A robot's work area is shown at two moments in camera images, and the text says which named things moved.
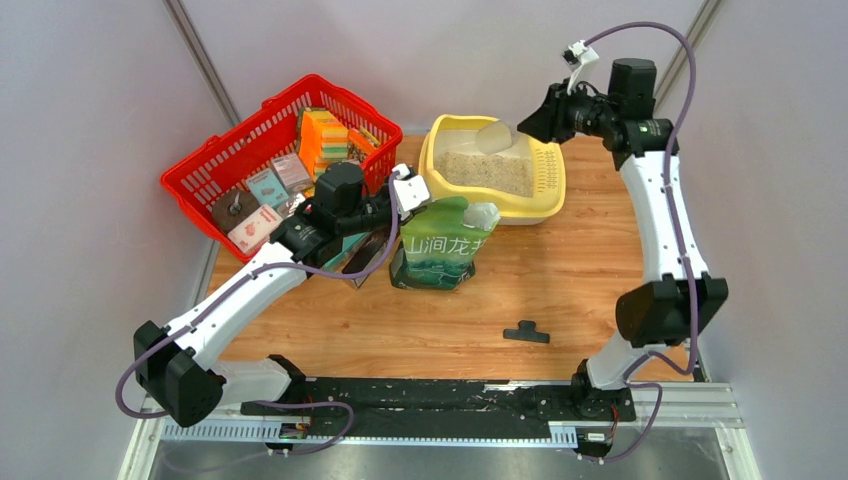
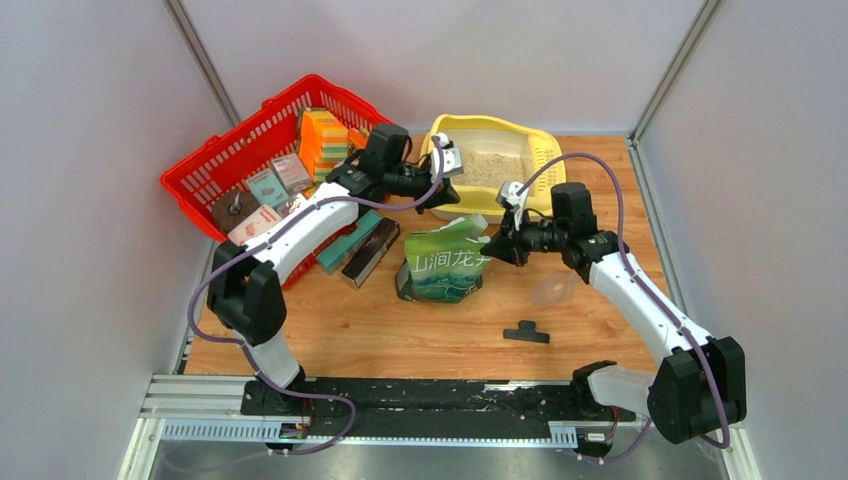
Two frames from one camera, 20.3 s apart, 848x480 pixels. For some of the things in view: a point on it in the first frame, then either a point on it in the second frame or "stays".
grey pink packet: x=292 y=172 stays
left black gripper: x=415 y=211 -> x=444 y=195
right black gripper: x=548 y=125 -> x=507 y=246
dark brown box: x=370 y=251 stays
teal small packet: x=268 y=189 stays
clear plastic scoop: x=497 y=136 -> x=553 y=289
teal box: x=348 y=243 stays
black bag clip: x=526 y=331 stays
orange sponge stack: x=323 y=139 stays
